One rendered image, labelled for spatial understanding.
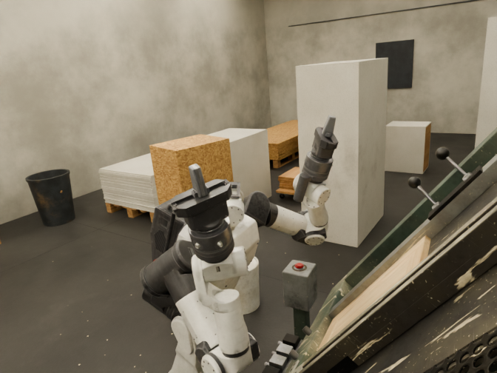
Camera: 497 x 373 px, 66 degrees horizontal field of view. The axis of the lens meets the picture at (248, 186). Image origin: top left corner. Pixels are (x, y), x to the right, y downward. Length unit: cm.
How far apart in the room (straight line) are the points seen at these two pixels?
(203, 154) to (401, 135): 393
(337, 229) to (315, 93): 136
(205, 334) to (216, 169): 218
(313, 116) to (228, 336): 299
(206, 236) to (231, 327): 24
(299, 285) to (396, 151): 481
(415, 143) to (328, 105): 284
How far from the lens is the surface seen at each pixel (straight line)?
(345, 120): 360
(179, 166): 287
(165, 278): 105
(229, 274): 85
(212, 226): 76
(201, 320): 101
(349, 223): 387
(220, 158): 308
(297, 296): 177
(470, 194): 123
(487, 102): 487
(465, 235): 80
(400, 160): 637
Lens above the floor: 182
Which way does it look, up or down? 18 degrees down
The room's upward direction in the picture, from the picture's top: 5 degrees counter-clockwise
